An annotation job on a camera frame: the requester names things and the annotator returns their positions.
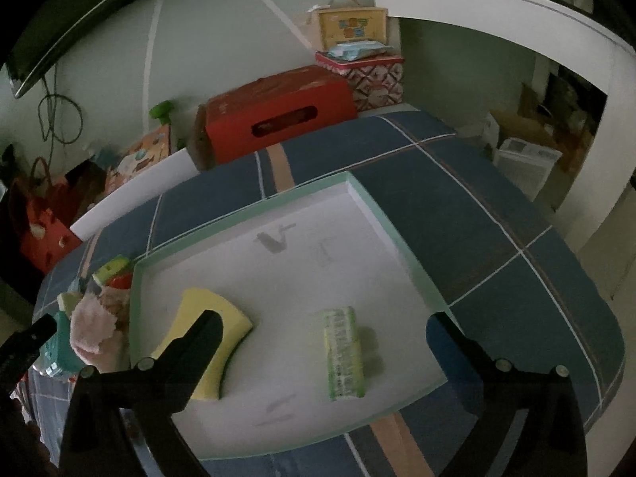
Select red bag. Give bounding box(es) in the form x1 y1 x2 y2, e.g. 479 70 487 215
10 156 83 274

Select blue wipes packet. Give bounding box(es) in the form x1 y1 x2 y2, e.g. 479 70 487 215
325 40 398 60

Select blue plaid blanket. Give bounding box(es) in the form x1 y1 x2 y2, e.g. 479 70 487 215
32 109 626 477

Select patterned tin box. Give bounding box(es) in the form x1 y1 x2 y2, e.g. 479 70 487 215
314 51 405 112

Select white air purifier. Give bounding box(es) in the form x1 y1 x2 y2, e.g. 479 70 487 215
492 136 562 200

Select green tissue packet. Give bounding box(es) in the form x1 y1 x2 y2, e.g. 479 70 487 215
317 306 368 401

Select brown cardboard boxes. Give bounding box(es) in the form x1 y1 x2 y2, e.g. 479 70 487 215
489 82 597 175

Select yellow bag with handle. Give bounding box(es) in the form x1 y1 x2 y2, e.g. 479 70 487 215
305 0 389 53

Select white tray with green rim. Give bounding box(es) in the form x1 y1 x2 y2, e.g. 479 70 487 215
128 171 455 460

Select yellow sponge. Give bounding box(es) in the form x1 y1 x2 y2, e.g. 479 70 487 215
150 288 255 401

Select colourful picture box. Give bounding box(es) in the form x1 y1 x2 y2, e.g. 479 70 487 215
104 124 172 194

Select pink fluffy cloth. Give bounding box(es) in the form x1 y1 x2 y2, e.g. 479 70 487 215
70 294 125 366

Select white furniture frame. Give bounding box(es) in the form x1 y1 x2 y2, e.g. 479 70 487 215
372 0 636 254

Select red cardboard box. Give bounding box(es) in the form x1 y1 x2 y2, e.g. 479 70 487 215
188 66 359 172

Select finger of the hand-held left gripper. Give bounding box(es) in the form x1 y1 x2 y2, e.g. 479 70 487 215
0 314 58 359

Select white board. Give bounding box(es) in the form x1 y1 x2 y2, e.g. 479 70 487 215
70 148 200 242

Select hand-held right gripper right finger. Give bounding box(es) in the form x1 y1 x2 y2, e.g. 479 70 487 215
426 312 589 477

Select dark hanging cable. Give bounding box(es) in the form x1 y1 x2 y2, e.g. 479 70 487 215
39 67 84 160

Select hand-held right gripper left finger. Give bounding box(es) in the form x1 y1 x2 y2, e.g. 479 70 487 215
60 309 224 477

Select teal plastic packet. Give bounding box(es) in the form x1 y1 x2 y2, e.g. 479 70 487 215
40 310 85 376

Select black flat screen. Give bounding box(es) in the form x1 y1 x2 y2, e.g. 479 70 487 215
5 0 190 100

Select green plastic toy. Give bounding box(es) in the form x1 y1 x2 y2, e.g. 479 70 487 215
149 101 175 126

